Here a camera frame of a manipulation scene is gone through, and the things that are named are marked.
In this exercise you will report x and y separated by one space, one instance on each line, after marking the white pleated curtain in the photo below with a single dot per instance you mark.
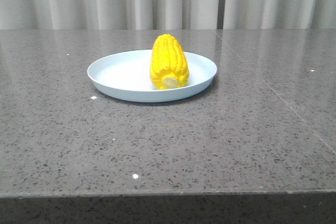
167 14

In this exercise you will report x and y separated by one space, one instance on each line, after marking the light blue round plate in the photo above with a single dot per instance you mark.
126 76

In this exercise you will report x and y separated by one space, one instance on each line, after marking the yellow corn cob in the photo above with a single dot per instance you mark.
169 66

